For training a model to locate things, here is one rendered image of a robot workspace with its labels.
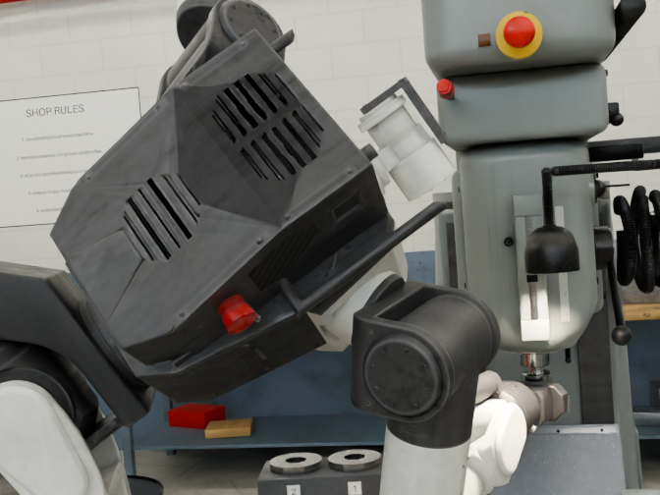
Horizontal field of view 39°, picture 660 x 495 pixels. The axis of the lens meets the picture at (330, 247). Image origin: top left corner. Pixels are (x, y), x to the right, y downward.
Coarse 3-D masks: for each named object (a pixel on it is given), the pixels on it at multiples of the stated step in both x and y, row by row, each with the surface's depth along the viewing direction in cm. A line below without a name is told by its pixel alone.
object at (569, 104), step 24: (504, 72) 133; (528, 72) 132; (552, 72) 131; (576, 72) 130; (600, 72) 130; (456, 96) 133; (480, 96) 133; (504, 96) 132; (528, 96) 132; (552, 96) 131; (576, 96) 130; (600, 96) 130; (456, 120) 134; (480, 120) 133; (504, 120) 132; (528, 120) 132; (552, 120) 131; (576, 120) 131; (600, 120) 130; (456, 144) 135; (480, 144) 140
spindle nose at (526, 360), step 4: (520, 356) 146; (524, 356) 145; (528, 356) 144; (532, 356) 144; (536, 356) 144; (540, 356) 144; (544, 356) 144; (548, 356) 144; (524, 360) 145; (528, 360) 144; (532, 360) 144; (536, 360) 144; (540, 360) 144; (544, 360) 144; (548, 360) 144; (524, 364) 145; (528, 364) 144; (532, 364) 144; (536, 364) 144; (540, 364) 144; (544, 364) 144; (548, 364) 144
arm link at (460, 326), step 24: (432, 312) 92; (456, 312) 93; (480, 312) 96; (456, 336) 90; (480, 336) 94; (456, 360) 88; (480, 360) 94; (456, 384) 88; (456, 408) 93; (408, 432) 94; (432, 432) 93; (456, 432) 94
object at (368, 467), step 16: (272, 464) 156; (288, 464) 155; (304, 464) 154; (320, 464) 156; (336, 464) 153; (352, 464) 152; (368, 464) 153; (272, 480) 152; (288, 480) 151; (304, 480) 151; (320, 480) 151; (336, 480) 151; (352, 480) 151; (368, 480) 150
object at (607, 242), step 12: (600, 228) 146; (600, 240) 145; (612, 240) 145; (600, 252) 145; (612, 252) 145; (600, 264) 146; (612, 264) 145; (612, 276) 143; (612, 288) 142; (612, 300) 141; (624, 324) 138; (612, 336) 136; (624, 336) 135
